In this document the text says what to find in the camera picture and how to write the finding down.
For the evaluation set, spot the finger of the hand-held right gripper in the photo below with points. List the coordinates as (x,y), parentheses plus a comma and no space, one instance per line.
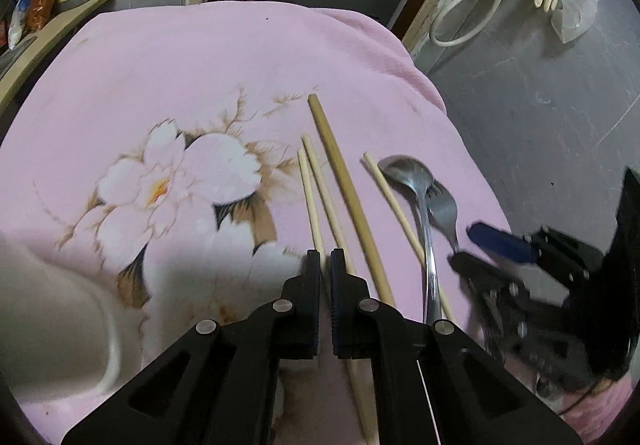
(480,272)
(500,240)

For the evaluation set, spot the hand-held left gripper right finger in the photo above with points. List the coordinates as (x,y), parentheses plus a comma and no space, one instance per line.
(340,315)

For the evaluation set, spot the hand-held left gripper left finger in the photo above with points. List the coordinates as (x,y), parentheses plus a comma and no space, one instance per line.
(307,305)

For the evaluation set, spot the steel fork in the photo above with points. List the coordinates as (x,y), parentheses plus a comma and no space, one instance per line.
(445,210)

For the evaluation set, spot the white floral utensil holder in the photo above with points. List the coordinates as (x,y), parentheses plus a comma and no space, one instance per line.
(50,315)

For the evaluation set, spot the white mesh bag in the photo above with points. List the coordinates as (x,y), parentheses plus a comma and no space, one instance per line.
(575,10)

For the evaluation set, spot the pink floral blanket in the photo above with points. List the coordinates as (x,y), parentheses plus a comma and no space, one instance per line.
(200,75)

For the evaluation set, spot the beige kitchen counter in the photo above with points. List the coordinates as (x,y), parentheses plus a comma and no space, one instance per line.
(55,30)

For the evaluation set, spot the white plastic packet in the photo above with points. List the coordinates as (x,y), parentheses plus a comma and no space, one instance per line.
(19,15)

